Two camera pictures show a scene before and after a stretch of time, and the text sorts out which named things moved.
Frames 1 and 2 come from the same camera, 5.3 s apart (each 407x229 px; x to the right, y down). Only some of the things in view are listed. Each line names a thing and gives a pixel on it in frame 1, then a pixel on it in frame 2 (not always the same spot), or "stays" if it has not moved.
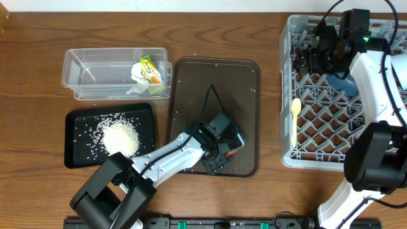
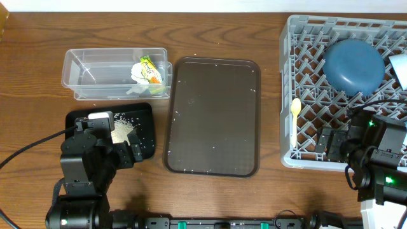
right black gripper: x=314 y=57 to x=333 y=148
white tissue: x=142 y=84 stays
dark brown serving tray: x=203 y=88 stays
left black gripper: x=213 y=169 to x=123 y=160
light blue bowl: x=399 y=62 stays
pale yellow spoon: x=296 y=106 stays
